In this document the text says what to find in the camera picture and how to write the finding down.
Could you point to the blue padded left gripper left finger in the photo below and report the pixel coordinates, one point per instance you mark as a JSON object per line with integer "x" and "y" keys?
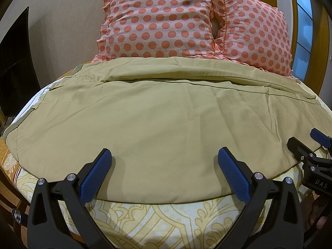
{"x": 47, "y": 227}

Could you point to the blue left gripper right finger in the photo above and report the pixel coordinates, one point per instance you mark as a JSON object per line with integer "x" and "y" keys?
{"x": 321, "y": 138}

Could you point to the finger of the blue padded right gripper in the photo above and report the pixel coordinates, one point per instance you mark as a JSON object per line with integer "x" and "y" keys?
{"x": 271, "y": 217}

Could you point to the khaki beige pants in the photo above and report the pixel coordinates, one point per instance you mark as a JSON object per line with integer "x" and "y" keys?
{"x": 164, "y": 121}

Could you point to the yellow patterned bed sheet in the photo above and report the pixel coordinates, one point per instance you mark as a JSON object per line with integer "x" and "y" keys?
{"x": 199, "y": 224}

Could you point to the wooden framed window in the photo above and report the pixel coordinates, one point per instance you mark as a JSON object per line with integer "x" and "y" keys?
{"x": 310, "y": 38}

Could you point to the pink polka dot pillow right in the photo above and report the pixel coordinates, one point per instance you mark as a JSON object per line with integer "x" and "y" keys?
{"x": 254, "y": 33}

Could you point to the pink polka dot pillow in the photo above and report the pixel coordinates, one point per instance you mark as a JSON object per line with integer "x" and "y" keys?
{"x": 157, "y": 28}
{"x": 254, "y": 33}

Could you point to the pink polka dot pillow left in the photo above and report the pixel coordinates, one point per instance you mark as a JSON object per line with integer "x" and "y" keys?
{"x": 157, "y": 28}

